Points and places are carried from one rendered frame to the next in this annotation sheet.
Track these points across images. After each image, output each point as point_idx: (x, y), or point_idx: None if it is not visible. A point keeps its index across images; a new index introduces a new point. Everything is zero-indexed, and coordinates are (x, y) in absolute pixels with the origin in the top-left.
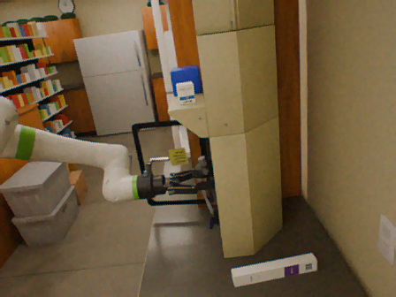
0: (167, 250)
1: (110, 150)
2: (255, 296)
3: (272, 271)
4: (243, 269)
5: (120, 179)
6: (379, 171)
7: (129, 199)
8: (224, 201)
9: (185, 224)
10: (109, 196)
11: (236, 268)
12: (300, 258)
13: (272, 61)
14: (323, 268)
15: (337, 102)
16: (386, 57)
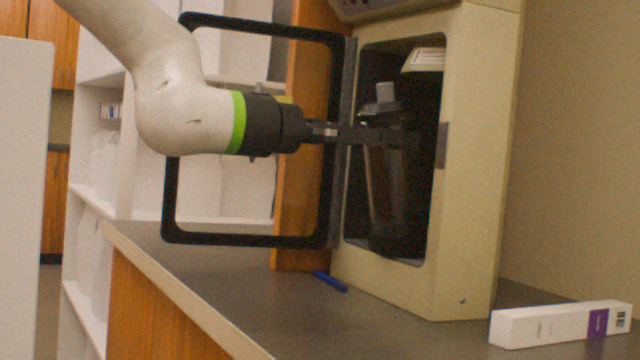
0: (274, 312)
1: (169, 18)
2: (568, 358)
3: (572, 318)
4: (517, 311)
5: (201, 84)
6: None
7: (217, 139)
8: (459, 163)
9: (271, 285)
10: (172, 114)
11: (501, 310)
12: (602, 303)
13: None
14: (635, 330)
15: (618, 29)
16: None
